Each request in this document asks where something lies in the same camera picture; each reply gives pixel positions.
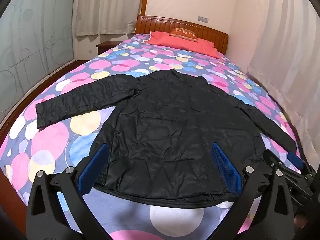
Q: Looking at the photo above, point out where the red folded blanket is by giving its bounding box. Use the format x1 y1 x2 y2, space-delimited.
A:
147 31 223 59

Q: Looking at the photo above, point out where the wooden bed frame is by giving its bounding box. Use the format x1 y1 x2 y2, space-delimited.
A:
0 59 88 240

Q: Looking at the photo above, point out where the wooden nightstand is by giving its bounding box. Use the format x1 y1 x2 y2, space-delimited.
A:
96 41 118 55

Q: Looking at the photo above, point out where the circle-printed bed sheet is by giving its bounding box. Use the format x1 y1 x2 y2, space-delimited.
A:
0 34 304 240

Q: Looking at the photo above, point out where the white curtain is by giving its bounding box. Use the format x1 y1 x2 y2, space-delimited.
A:
74 0 148 37

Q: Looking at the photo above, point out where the person's right hand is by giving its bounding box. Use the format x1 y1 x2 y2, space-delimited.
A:
294 216 312 234

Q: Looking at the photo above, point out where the wooden headboard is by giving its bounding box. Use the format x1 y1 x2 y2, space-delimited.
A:
136 15 229 55

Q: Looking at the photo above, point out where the black quilted jacket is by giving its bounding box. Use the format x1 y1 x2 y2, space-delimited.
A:
35 69 297 202

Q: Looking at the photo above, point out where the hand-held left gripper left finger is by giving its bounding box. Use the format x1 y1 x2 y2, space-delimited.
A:
26 144 110 240

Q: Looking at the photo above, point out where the small orange cushion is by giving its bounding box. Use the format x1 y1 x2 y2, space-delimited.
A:
170 27 198 42

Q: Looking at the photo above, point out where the frosted glass sliding door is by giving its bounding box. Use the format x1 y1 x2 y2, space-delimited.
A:
0 0 77 120

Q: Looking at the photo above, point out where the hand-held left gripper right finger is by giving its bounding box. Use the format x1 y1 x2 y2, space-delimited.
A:
211 142 297 240

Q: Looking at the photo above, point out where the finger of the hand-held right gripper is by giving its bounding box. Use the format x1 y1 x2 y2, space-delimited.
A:
287 152 314 180
264 149 310 198

